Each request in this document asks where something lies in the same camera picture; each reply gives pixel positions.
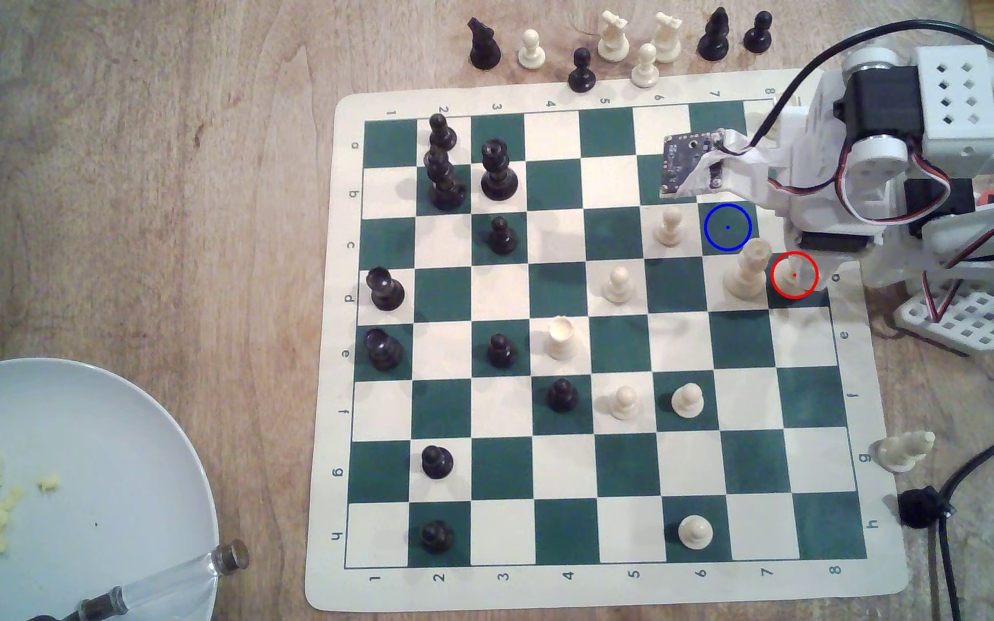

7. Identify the black chess queen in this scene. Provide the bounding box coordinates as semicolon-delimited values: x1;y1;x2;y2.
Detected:
480;138;519;202

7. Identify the black chess rook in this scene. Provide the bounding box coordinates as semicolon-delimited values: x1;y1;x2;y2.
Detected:
365;267;406;312
364;328;406;373

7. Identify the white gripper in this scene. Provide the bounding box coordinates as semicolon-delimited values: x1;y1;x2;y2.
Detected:
692;86;869;253

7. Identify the thin black camera cable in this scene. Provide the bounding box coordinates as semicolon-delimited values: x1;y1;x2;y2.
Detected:
747;17;994;150

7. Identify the small camera circuit board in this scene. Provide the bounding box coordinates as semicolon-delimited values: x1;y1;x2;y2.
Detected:
661;131;727;197

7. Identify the red black servo wire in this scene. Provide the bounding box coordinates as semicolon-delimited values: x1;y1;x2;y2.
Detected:
834;136;957;228

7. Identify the white chess knight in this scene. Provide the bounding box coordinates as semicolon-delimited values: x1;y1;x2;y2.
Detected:
596;10;631;63
652;11;685;64

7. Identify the black chess bishop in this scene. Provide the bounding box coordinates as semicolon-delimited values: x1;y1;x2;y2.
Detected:
697;7;731;63

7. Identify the pale blue round plate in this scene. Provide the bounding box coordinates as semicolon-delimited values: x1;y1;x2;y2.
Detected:
0;358;221;621

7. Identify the thick black power cable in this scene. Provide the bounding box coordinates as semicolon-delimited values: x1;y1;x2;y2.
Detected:
935;328;994;621

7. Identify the black chess knight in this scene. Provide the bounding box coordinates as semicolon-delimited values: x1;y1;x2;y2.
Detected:
468;17;503;72

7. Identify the black cable plug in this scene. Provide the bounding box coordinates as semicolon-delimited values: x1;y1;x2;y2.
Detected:
898;487;956;530

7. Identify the white chess bishop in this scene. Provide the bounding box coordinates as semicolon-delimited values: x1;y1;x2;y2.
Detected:
870;430;936;474

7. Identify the white chess queen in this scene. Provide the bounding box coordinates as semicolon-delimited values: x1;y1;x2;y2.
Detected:
723;239;774;302

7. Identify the green white chess mat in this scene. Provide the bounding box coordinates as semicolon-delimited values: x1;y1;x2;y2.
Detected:
305;73;911;615

